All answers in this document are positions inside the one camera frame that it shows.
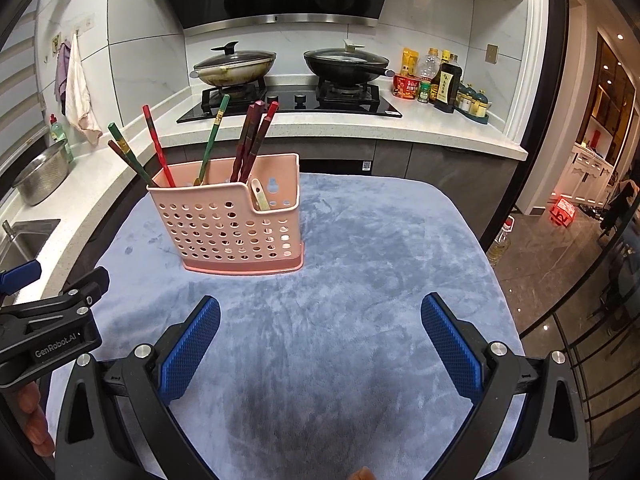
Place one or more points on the white cabinet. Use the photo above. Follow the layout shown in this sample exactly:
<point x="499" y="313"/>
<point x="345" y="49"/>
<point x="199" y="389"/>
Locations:
<point x="592" y="170"/>

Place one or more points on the green dish soap bottle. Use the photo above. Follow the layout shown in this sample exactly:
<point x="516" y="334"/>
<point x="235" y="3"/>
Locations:
<point x="60" y="140"/>

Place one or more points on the large yellow oil bottle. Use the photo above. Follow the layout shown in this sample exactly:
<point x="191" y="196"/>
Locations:
<point x="502" y="245"/>

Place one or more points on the white hanging towel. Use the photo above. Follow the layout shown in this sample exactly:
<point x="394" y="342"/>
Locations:
<point x="80" y="95"/>

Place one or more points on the dark brown chopstick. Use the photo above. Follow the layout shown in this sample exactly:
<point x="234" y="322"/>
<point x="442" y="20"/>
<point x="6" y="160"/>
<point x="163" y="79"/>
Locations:
<point x="127" y="162"/>
<point x="251" y="135"/>

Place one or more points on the dark soy sauce bottle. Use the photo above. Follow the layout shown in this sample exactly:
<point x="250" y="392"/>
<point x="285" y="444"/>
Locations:
<point x="446" y="87"/>

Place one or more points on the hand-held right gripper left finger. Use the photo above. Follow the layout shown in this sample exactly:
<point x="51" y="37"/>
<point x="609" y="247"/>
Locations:
<point x="192" y="345"/>

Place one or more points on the white ceramic spoon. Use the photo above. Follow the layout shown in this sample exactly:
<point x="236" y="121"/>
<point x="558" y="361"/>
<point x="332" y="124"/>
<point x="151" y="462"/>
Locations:
<point x="260" y="195"/>

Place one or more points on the white window blinds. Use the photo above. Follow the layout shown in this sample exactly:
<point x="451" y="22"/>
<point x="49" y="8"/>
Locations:
<point x="20" y="120"/>

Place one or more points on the black gas stove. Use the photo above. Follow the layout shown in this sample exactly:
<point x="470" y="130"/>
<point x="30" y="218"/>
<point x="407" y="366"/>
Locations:
<point x="290" y="102"/>

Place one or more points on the gold wall socket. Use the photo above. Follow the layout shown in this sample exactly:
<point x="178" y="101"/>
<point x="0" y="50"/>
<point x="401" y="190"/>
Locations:
<point x="56" y="45"/>

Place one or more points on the purple hanging cloth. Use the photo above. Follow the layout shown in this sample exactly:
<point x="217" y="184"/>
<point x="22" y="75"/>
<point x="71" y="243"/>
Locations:
<point x="61" y="75"/>

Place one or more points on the yellow seasoning packet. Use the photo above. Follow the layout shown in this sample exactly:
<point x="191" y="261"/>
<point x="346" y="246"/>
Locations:
<point x="410" y="62"/>

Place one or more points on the green chopstick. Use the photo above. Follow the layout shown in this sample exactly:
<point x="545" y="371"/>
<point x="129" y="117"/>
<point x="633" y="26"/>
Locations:
<point x="132" y="155"/>
<point x="212" y="140"/>

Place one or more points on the clear plastic bottle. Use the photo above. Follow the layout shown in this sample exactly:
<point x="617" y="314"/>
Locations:
<point x="428" y="65"/>

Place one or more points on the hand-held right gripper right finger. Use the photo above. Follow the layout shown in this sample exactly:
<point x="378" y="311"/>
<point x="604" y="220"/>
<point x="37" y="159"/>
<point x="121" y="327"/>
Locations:
<point x="450" y="345"/>

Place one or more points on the red seasoning can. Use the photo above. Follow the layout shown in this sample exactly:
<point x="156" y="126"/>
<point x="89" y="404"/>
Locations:
<point x="406" y="87"/>

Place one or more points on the white kitchen counter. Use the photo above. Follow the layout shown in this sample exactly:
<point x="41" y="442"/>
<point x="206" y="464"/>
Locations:
<point x="450" y="135"/>

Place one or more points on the red chopstick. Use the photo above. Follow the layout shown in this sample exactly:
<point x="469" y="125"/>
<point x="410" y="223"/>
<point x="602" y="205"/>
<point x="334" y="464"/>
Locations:
<point x="267" y="120"/>
<point x="157" y="145"/>

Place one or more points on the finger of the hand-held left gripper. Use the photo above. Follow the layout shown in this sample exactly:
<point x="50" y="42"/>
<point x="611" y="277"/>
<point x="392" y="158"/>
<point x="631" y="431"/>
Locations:
<point x="20" y="277"/>
<point x="92" y="285"/>

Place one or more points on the black railing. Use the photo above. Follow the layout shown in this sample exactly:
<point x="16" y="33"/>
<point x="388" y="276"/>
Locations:
<point x="590" y="360"/>

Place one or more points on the brown wall switch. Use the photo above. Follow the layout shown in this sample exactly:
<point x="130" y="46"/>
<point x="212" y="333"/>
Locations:
<point x="492" y="54"/>

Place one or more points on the person's left hand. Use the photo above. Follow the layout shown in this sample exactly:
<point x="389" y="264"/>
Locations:
<point x="35" y="420"/>

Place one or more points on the stainless steel sink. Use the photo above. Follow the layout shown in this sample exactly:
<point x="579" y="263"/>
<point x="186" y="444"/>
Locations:
<point x="25" y="240"/>

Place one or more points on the metal colander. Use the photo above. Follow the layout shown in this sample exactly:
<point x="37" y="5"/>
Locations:
<point x="42" y="175"/>

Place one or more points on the wooden display shelf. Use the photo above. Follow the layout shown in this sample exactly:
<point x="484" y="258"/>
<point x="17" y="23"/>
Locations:
<point x="612" y="90"/>

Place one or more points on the spice jar rack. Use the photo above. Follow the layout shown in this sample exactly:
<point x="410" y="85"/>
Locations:
<point x="474" y="105"/>

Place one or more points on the blue fleece blanket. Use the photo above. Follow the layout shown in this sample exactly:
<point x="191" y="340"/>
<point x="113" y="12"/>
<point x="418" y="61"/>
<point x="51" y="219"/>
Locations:
<point x="350" y="285"/>

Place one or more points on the yellow cap oil bottle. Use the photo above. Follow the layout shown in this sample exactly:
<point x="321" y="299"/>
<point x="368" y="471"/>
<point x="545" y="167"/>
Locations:
<point x="450" y="57"/>

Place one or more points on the small green cap jar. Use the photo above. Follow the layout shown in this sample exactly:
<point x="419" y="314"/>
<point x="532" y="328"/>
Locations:
<point x="425" y="92"/>

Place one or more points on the black wok with lid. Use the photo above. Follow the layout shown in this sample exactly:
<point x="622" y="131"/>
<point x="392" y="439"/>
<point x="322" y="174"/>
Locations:
<point x="345" y="65"/>

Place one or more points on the beige wok with lid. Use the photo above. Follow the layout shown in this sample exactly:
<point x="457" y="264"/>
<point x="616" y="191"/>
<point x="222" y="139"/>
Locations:
<point x="235" y="67"/>

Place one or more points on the pink perforated utensil basket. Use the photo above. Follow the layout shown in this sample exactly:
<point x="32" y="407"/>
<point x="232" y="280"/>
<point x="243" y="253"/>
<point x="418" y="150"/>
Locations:
<point x="225" y="235"/>

